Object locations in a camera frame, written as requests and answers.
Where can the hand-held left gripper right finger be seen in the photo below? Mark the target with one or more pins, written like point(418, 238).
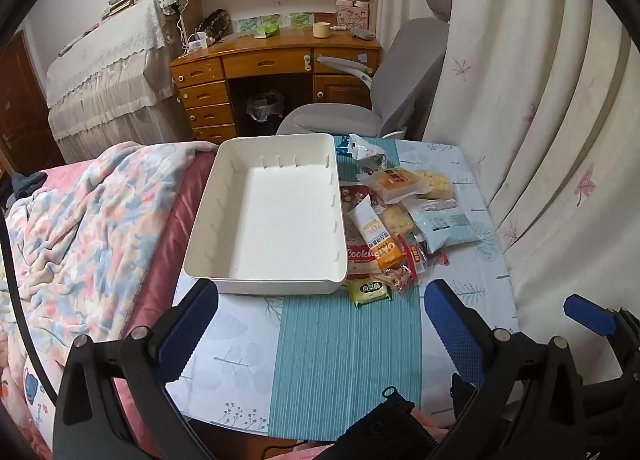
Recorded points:
point(452, 320)

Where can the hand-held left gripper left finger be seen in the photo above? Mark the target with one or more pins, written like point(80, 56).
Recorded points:
point(187, 325)

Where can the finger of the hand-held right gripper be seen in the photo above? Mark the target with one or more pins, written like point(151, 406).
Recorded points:
point(587, 314)

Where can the clear nut packet red label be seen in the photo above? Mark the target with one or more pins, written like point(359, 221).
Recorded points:
point(402, 277)

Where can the red cookie packet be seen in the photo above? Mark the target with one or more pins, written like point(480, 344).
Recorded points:
point(356, 254)

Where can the white plastic storage tray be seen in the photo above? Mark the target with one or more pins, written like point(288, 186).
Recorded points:
point(270, 220)

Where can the white snack packet red text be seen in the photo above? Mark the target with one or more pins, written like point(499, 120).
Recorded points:
point(359, 144)

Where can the pink bed sheet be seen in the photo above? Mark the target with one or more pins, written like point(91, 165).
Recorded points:
point(165, 250)

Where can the small green yellow snack packet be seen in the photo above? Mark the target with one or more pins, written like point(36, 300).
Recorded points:
point(369, 291)

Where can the small orange snack packet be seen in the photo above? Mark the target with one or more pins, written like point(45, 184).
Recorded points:
point(391, 252)

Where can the light blue snack packet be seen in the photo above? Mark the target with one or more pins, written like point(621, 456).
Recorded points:
point(442, 227)

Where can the clear round cracker packet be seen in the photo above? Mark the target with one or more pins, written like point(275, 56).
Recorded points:
point(397, 220)

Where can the white and orange bar packet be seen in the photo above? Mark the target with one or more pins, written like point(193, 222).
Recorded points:
point(369, 227)

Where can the clear bag of yellow cookies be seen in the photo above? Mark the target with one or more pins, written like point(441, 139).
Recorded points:
point(435, 184)

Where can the orange bread packet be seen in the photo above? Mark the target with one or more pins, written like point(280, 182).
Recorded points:
point(395, 183)

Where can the dark blue cloth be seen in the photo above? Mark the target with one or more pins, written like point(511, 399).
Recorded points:
point(27, 185)

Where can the trash bin with plastic bag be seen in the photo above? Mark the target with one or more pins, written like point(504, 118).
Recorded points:
point(265, 108)

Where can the grey office chair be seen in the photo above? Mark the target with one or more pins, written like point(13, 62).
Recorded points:
point(415, 65)

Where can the white lace cover cloth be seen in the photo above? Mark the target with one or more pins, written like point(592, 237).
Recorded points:
point(100, 75)

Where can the wooden desk with drawers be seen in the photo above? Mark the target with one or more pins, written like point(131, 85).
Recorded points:
point(260, 63)

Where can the brown wooden door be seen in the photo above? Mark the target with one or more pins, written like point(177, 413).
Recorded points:
point(20, 105)

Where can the white power strip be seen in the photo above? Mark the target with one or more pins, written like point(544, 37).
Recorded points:
point(199, 42)

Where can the camouflage pouch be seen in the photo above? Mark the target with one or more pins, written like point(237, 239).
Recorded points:
point(215, 25)

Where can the cream cup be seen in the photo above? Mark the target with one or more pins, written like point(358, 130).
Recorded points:
point(321, 30)

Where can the printed cardboard box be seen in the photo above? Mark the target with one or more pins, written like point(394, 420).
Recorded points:
point(357, 15)

